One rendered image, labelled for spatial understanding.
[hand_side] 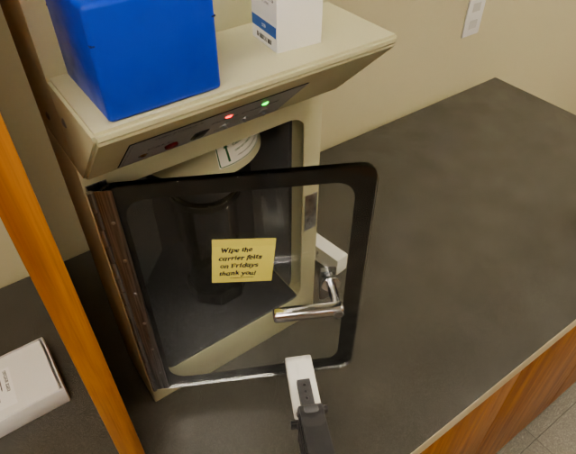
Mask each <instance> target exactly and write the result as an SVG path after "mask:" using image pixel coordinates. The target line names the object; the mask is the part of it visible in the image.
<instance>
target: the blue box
mask: <svg viewBox="0 0 576 454"><path fill-rule="evenodd" d="M45 1H46V5H47V6H48V10H49V13H50V18H51V21H52V24H53V27H54V30H55V33H56V36H57V39H58V42H59V47H60V50H61V53H62V57H63V59H64V62H65V65H66V69H67V71H68V74H69V75H70V77H71V78H72V79H73V80H74V81H75V82H76V83H77V85H78V86H79V87H80V88H81V89H82V90H83V92H84V93H85V94H86V95H87V96H88V97H89V99H90V100H91V101H92V102H93V103H94V104H95V105H96V107H97V108H98V109H99V110H100V111H101V113H102V114H103V115H104V116H105V117H106V118H107V120H108V121H110V122H116V121H119V120H122V119H124V118H127V117H130V116H133V115H136V114H140V113H143V112H146V111H150V110H152V109H155V108H158V107H161V106H163V105H166V104H171V103H174V102H177V101H179V100H182V99H185V98H188V97H191V96H194V95H199V94H202V93H204V92H207V91H210V90H213V89H216V88H218V87H219V86H220V74H219V65H218V55H217V46H216V36H215V14H214V8H213V0H45Z"/></svg>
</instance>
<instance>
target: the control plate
mask: <svg viewBox="0 0 576 454"><path fill-rule="evenodd" d="M307 84H309V82H308V83H305V84H304V85H301V86H296V87H293V88H290V89H289V90H286V91H283V92H280V93H277V94H275V95H271V96H268V97H265V98H262V99H260V100H257V101H255V102H252V103H249V104H245V105H242V106H239V107H237V108H234V109H232V110H229V111H226V112H223V113H220V114H217V115H214V116H211V117H208V118H205V119H204V120H201V121H198V122H195V123H191V124H188V125H186V126H183V127H180V128H177V129H175V130H172V131H169V132H165V133H162V134H160V135H157V136H154V137H152V138H149V139H147V140H144V141H139V142H136V143H134V144H132V145H129V147H128V149H127V151H126V152H125V154H124V156H123V158H122V160H121V162H120V164H119V166H118V168H122V167H124V166H127V165H130V164H132V163H134V162H137V161H140V160H142V159H147V158H148V157H151V156H154V155H157V154H159V153H162V152H164V151H167V150H165V148H164V147H165V146H167V145H169V144H171V143H172V142H176V141H177V142H178V146H181V145H184V144H186V143H189V142H191V140H190V139H191V138H192V137H193V136H194V135H195V134H196V133H198V132H201V131H204V130H207V129H210V130H209V131H208V132H207V133H206V134H205V135H204V136H203V137H205V136H208V135H210V134H213V133H216V132H219V131H222V130H223V129H224V128H223V127H222V128H220V126H221V125H224V124H226V123H229V124H227V125H226V126H227V128H230V127H233V126H235V125H237V124H240V123H243V120H241V121H240V119H241V118H243V117H245V116H248V117H247V118H246V120H247V121H249V120H252V119H254V118H257V117H260V116H262V113H259V112H260V111H262V110H265V109H267V111H265V113H266V114H269V113H272V112H274V111H277V110H278V109H279V108H280V107H281V106H282V105H283V104H284V103H286V102H287V101H288V100H289V99H290V98H291V97H293V96H294V95H295V94H296V93H298V92H299V91H300V90H301V89H302V88H304V87H305V86H306V85H307ZM267 101H270V102H269V103H267V104H266V105H261V104H262V103H264V102H267ZM229 114H233V116H232V117H231V118H228V119H227V118H226V119H225V116H227V115H229ZM203 137H201V138H203ZM201 138H199V139H201ZM192 141H193V140H192ZM178 146H177V147H178ZM147 152H148V154H147V155H146V156H145V157H143V158H138V156H140V155H142V154H143V153H147Z"/></svg>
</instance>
